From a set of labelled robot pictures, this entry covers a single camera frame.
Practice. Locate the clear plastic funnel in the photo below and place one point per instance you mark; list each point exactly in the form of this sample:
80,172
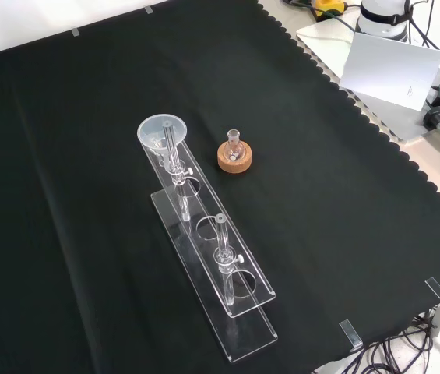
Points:
148,131

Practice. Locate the grey metal base plate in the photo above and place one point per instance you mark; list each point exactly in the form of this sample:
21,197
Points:
321,39

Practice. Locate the clear tape piece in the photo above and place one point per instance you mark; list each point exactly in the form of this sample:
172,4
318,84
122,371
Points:
76,32
148,9

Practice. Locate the yellow stop button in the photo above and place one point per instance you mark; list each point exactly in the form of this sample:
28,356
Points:
329,5

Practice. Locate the black bench cloth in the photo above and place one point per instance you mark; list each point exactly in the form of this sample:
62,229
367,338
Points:
87,202

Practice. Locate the clear acrylic funnel stand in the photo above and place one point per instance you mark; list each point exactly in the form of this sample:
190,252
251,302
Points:
251,343

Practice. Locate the pale white board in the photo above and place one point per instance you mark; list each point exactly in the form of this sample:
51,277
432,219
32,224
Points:
391,70

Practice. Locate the small round-bottom glass flask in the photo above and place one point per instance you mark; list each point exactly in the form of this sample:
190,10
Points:
233,150

